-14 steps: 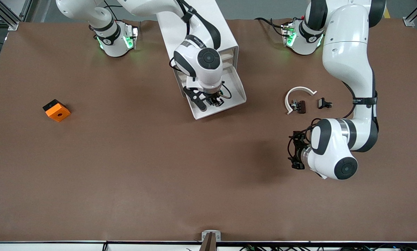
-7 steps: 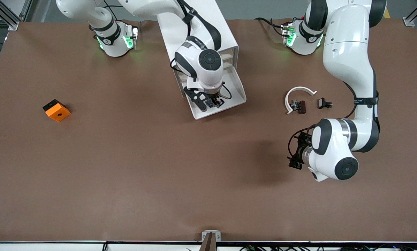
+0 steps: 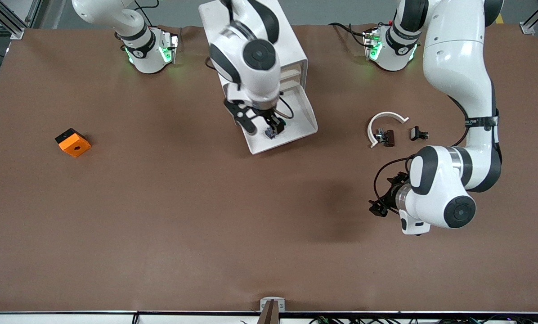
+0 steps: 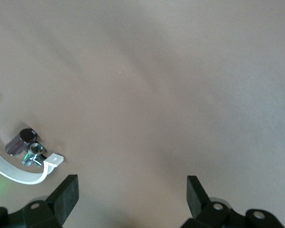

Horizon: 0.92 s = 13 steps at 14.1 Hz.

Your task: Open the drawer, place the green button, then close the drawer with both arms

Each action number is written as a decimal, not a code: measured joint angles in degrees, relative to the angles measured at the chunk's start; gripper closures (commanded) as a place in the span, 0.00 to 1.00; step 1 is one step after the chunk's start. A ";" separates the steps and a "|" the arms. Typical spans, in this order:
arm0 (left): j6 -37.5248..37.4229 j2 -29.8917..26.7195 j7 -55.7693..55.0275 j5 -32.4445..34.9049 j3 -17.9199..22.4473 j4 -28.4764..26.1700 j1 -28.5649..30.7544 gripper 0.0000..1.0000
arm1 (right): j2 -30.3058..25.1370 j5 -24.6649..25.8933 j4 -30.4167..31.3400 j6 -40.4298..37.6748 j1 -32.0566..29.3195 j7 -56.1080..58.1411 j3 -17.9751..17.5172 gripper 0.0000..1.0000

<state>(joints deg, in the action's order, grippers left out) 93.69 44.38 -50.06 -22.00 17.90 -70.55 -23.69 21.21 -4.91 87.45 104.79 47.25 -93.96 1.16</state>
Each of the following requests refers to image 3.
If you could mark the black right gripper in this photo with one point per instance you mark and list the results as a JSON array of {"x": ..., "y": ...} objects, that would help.
[{"x": 269, "y": 118}]

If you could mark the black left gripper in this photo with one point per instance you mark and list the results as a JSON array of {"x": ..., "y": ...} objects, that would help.
[{"x": 391, "y": 193}]

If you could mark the green push button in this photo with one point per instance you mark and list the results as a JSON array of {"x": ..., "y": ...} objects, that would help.
[{"x": 271, "y": 133}]

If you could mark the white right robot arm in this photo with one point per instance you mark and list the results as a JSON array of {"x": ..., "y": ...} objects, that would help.
[{"x": 260, "y": 81}]

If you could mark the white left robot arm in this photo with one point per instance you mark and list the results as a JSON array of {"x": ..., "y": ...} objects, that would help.
[{"x": 458, "y": 54}]

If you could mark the orange block with black side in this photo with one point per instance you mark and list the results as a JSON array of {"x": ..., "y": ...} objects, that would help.
[{"x": 74, "y": 146}]

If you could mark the brown switch with metal terminals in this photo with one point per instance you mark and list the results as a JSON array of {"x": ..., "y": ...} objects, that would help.
[{"x": 389, "y": 138}]

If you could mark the small black push switch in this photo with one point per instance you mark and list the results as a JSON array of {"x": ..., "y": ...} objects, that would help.
[{"x": 415, "y": 133}]

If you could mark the white semicircular bracket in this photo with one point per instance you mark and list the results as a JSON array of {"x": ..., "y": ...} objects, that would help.
[{"x": 386, "y": 114}]

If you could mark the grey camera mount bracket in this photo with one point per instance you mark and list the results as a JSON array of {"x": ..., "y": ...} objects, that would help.
[{"x": 272, "y": 310}]

